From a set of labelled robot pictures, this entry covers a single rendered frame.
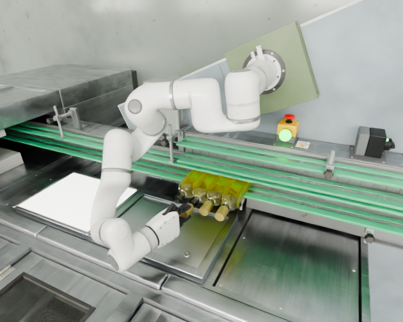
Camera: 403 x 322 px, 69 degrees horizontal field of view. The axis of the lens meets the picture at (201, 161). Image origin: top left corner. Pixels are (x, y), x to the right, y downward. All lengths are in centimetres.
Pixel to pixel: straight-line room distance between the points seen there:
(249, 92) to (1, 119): 123
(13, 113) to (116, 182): 96
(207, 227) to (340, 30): 82
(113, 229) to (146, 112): 33
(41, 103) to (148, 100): 103
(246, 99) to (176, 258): 57
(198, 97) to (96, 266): 66
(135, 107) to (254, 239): 66
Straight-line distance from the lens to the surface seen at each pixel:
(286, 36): 108
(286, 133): 112
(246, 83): 81
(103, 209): 93
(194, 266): 100
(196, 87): 83
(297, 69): 109
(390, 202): 110
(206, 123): 84
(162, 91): 86
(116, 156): 85
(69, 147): 171
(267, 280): 103
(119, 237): 82
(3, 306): 115
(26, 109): 175
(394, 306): 169
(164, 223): 91
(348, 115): 118
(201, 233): 111
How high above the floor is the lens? 188
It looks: 53 degrees down
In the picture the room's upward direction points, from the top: 135 degrees counter-clockwise
